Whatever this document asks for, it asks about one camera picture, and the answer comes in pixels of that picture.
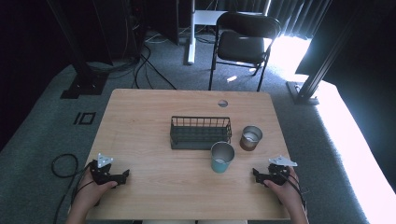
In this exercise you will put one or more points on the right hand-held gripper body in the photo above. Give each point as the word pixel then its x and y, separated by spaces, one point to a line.
pixel 277 174

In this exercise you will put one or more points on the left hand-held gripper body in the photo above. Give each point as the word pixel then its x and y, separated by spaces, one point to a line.
pixel 104 177

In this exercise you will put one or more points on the brown metal cup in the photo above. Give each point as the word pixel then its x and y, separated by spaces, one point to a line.
pixel 246 144

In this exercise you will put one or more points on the teal metal cup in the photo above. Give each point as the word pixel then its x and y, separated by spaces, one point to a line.
pixel 221 164

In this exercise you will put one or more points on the person's left hand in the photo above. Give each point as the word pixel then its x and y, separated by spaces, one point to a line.
pixel 91 193

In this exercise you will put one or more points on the person's right hand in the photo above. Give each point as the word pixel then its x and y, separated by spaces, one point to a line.
pixel 288 194

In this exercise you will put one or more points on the black metal stand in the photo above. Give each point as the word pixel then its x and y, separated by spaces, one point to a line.
pixel 306 90
pixel 84 81

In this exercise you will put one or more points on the black folding chair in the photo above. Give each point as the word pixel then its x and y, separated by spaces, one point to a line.
pixel 241 48

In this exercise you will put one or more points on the dark curtain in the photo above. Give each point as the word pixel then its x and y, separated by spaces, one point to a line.
pixel 295 15

